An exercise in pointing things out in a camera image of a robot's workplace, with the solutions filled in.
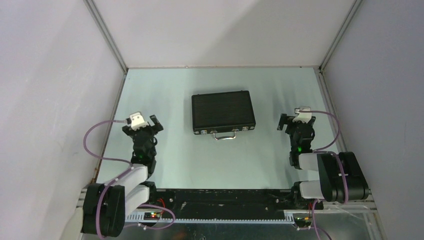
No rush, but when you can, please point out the black poker set case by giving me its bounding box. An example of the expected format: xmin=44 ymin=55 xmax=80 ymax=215
xmin=191 ymin=90 xmax=257 ymax=141

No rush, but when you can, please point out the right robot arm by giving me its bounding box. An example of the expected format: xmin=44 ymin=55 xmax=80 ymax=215
xmin=277 ymin=110 xmax=371 ymax=209

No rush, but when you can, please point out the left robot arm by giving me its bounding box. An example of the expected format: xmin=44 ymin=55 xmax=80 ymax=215
xmin=81 ymin=112 xmax=164 ymax=239

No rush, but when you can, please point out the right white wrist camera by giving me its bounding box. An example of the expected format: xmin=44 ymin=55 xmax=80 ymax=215
xmin=292 ymin=106 xmax=313 ymax=124

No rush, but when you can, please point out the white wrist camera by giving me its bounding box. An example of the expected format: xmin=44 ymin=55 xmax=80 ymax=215
xmin=127 ymin=111 xmax=149 ymax=131
xmin=292 ymin=106 xmax=313 ymax=124

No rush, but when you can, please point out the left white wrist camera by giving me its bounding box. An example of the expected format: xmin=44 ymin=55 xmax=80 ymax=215
xmin=127 ymin=111 xmax=149 ymax=131

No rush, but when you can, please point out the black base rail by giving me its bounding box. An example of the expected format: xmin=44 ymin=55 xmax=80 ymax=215
xmin=125 ymin=188 xmax=324 ymax=220

